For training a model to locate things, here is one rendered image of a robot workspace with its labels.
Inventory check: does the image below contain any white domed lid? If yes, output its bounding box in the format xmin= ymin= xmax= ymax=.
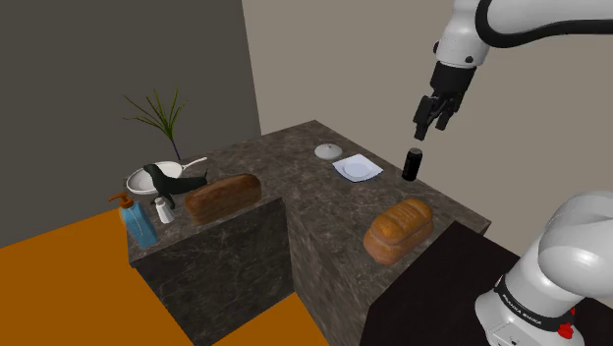
xmin=313 ymin=143 xmax=344 ymax=162

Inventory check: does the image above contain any white frying pan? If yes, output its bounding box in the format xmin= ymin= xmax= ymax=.
xmin=125 ymin=155 xmax=209 ymax=197

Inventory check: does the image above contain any dark brown bread loaf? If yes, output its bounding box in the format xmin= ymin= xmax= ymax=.
xmin=183 ymin=172 xmax=263 ymax=227

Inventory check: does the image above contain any dark robot stand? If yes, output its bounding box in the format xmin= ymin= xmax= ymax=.
xmin=359 ymin=219 xmax=613 ymax=346

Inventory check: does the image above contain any blue soap dispenser orange pump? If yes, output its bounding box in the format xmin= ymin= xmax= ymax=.
xmin=107 ymin=192 xmax=160 ymax=250

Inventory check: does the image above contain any golden bread loaf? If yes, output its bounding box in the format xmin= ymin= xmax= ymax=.
xmin=362 ymin=198 xmax=435 ymax=266

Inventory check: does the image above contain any black can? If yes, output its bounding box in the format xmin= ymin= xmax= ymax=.
xmin=401 ymin=146 xmax=424 ymax=183

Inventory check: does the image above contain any green plant in vase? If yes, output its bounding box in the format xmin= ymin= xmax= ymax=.
xmin=122 ymin=86 xmax=190 ymax=162

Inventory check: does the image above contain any black animal figure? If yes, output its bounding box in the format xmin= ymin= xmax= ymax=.
xmin=142 ymin=163 xmax=209 ymax=211

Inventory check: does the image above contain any white salt shaker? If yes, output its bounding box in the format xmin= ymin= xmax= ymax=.
xmin=153 ymin=197 xmax=177 ymax=225

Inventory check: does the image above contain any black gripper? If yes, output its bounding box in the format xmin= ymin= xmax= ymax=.
xmin=413 ymin=60 xmax=478 ymax=143

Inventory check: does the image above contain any white square plate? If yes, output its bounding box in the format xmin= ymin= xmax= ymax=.
xmin=331 ymin=152 xmax=385 ymax=184

